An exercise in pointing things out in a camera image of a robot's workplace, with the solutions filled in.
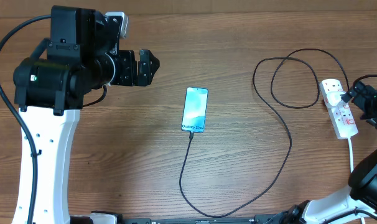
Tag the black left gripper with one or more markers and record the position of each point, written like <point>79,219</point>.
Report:
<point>132,78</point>

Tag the Samsung Galaxy smartphone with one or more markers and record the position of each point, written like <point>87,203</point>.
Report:
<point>195,107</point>

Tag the white power strip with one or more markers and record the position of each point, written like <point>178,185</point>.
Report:
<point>341,117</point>

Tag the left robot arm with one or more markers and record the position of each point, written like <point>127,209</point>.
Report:
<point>82,54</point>

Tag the white charger plug adapter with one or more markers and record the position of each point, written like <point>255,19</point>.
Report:
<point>334,99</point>

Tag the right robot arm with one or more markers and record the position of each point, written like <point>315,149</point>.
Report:
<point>359,198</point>

